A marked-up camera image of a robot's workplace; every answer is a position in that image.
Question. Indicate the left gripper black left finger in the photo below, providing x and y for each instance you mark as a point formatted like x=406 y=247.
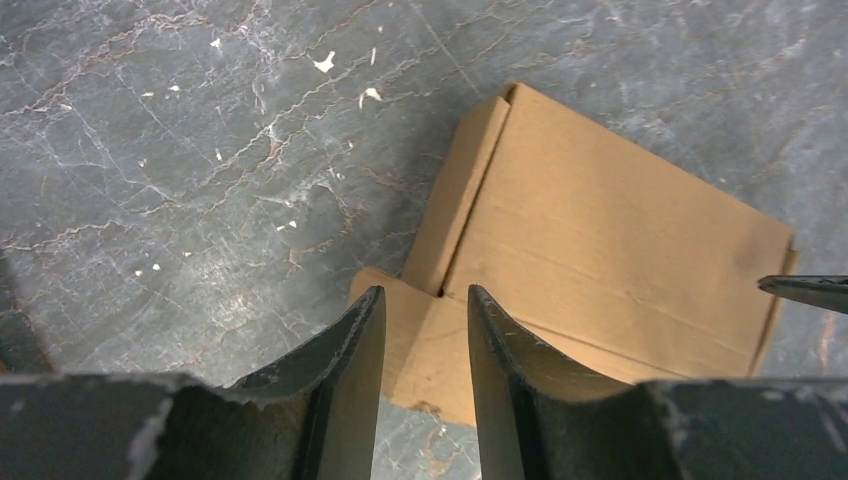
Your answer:
x=311 y=414

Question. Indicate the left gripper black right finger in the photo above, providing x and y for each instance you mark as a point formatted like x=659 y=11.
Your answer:
x=541 y=414

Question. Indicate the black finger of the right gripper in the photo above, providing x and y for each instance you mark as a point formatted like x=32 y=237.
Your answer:
x=828 y=292

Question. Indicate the brown cardboard box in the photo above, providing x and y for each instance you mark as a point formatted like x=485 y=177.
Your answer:
x=621 y=260

